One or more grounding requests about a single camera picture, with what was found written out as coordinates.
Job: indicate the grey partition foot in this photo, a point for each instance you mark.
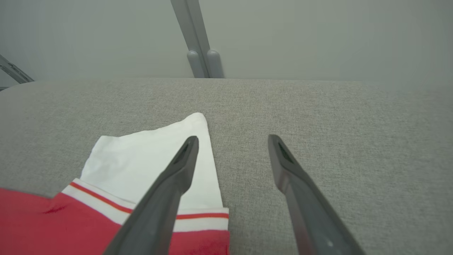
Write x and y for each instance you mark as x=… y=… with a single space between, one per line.
x=195 y=63
x=215 y=63

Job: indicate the red Bulls jersey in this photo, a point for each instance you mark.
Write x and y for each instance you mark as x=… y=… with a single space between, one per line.
x=134 y=159

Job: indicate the grey fabric sofa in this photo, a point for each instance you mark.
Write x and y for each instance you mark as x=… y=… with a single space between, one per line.
x=336 y=141

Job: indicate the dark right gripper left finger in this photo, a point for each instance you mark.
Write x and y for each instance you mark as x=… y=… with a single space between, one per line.
x=159 y=205

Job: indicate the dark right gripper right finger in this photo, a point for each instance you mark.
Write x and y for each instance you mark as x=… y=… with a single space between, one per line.
x=311 y=219

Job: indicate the grey metal frame leg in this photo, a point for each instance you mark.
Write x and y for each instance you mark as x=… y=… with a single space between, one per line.
x=14 y=71

